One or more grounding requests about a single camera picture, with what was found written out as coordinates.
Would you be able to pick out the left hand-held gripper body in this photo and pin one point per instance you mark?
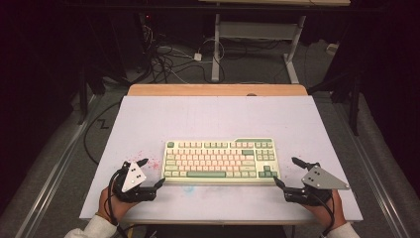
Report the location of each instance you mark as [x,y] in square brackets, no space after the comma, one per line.
[132,180]

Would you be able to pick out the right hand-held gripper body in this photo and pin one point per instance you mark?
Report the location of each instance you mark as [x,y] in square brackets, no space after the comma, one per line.
[318,180]

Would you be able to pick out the cream and green keyboard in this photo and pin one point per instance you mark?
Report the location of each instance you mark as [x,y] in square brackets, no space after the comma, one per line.
[218,162]

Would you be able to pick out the person's left hand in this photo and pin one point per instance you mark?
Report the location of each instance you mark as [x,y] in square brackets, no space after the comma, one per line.
[114,206]

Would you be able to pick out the person's right hand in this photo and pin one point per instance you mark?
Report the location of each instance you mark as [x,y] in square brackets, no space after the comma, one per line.
[325,211]

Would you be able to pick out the black metal stand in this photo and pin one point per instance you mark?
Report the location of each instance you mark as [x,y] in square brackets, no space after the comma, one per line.
[354,105]

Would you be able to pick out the white cover board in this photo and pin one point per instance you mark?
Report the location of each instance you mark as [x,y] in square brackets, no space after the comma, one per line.
[214,115]

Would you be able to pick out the white power strip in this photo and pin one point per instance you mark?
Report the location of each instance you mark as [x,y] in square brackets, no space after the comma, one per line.
[332,49]

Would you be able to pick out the white power adapter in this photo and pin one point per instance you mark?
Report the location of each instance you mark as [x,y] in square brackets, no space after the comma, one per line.
[197,57]

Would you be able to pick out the aluminium floor rail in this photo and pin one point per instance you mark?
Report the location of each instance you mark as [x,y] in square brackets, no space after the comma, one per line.
[373,172]
[56,168]

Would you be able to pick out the white metal desk frame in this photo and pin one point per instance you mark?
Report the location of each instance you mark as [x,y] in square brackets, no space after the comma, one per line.
[216,49]

